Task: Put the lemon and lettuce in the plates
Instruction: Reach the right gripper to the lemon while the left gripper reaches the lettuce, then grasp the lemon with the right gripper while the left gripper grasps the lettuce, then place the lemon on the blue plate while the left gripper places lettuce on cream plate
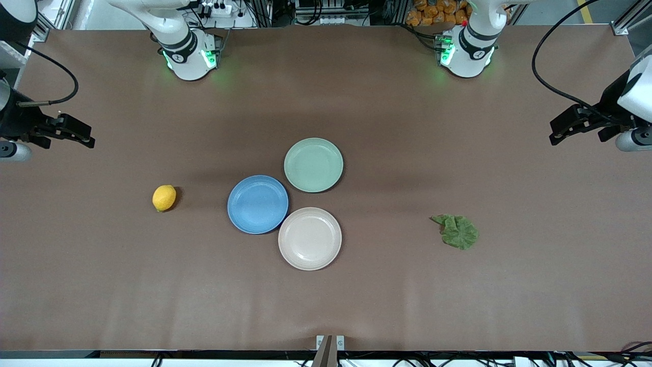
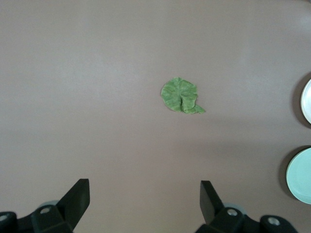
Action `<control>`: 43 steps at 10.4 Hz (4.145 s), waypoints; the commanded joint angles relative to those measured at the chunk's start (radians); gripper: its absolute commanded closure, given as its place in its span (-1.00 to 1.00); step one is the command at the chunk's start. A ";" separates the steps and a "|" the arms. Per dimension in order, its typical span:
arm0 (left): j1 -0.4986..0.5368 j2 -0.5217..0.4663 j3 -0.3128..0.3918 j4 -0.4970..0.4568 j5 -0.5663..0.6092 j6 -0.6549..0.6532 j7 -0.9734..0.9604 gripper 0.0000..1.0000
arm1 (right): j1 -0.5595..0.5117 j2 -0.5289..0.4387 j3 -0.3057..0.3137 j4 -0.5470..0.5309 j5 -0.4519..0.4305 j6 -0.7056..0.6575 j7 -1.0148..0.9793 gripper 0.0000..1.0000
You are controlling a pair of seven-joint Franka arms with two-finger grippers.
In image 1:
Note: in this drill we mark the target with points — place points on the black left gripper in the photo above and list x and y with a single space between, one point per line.
610 102

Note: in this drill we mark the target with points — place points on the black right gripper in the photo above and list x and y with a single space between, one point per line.
19 121

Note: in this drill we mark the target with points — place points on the yellow lemon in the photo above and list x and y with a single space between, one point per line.
164 198

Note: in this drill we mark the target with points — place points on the green lettuce leaf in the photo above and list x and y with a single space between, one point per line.
458 234

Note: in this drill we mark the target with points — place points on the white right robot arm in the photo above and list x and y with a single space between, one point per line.
186 61

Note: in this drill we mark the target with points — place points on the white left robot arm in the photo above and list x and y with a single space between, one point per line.
466 61

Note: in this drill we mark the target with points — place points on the orange mesh bag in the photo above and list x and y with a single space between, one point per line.
433 12

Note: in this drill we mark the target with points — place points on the white power strip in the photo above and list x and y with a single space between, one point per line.
221 10

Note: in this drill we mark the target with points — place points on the blue plate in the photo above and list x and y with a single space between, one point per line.
254 204

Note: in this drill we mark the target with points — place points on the green plate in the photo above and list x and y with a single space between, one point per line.
313 165

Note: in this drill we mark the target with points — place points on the beige plate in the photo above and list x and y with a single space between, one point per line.
309 238

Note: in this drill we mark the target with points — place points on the aluminium frame profile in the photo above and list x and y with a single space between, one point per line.
629 20

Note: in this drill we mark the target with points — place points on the silver pole bracket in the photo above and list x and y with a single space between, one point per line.
341 342

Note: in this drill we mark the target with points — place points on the metal camera pole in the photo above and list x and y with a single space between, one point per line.
326 357

